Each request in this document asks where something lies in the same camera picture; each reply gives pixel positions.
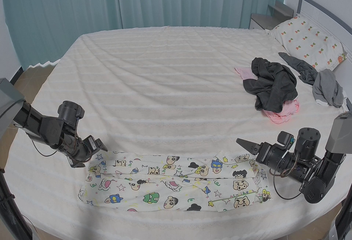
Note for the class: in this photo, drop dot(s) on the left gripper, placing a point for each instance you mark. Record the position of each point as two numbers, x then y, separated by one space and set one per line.
79 155

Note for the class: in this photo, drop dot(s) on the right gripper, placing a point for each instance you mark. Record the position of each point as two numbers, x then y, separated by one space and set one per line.
271 156

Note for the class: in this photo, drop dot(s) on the white printed pyjama top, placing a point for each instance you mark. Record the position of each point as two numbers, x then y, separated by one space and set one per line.
165 189

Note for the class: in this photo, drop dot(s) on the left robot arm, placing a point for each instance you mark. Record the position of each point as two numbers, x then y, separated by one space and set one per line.
41 126

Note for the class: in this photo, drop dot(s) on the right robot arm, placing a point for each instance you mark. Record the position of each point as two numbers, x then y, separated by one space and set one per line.
316 186

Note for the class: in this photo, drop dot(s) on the bed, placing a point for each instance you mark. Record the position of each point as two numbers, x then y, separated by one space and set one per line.
165 82

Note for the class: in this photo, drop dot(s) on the pink garment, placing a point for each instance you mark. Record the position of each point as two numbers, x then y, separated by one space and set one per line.
283 116

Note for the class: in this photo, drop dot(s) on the black garment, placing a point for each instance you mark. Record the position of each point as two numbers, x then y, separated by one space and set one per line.
272 85

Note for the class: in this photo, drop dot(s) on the dark grey garment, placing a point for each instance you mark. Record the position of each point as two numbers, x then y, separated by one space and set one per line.
299 65

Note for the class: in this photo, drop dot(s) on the white printed pillow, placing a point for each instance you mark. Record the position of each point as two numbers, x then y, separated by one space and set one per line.
308 38

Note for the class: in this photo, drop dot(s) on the grey bedside table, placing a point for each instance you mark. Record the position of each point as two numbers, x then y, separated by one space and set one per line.
262 20

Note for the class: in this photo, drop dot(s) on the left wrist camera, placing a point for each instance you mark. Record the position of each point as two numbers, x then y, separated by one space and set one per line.
92 143

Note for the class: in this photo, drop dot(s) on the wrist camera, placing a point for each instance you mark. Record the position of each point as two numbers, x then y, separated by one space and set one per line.
284 138
92 143

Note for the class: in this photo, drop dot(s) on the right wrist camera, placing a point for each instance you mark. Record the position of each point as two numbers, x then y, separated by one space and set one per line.
284 138

